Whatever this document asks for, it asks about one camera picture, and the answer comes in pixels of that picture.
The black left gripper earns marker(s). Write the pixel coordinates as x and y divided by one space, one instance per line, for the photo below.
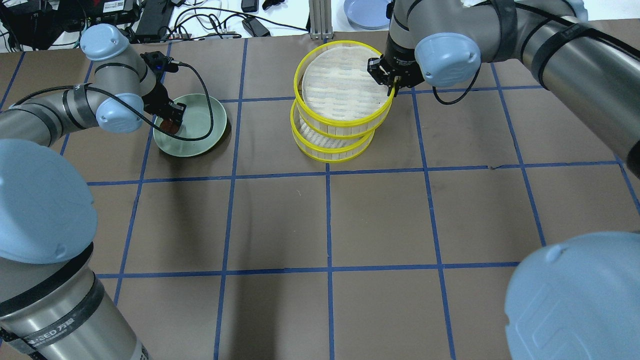
157 97

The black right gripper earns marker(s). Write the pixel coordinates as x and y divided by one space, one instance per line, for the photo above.
403 60

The brown chocolate bun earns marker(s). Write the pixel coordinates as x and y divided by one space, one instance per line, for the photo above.
169 127

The yellow bamboo steamer basket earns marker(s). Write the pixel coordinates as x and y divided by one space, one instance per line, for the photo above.
335 95

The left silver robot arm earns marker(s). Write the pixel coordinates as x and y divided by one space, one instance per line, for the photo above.
54 306

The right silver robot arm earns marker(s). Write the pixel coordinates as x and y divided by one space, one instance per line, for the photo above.
533 227

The yellow steamer with paper liner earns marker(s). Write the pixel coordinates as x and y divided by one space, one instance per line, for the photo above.
322 148

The light green plate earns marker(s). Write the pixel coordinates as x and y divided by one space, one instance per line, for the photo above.
197 120

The blue plate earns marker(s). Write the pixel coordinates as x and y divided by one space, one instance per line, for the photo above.
368 14

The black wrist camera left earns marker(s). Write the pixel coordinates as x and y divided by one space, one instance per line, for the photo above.
159 62

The aluminium frame post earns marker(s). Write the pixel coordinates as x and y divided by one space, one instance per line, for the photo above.
320 19

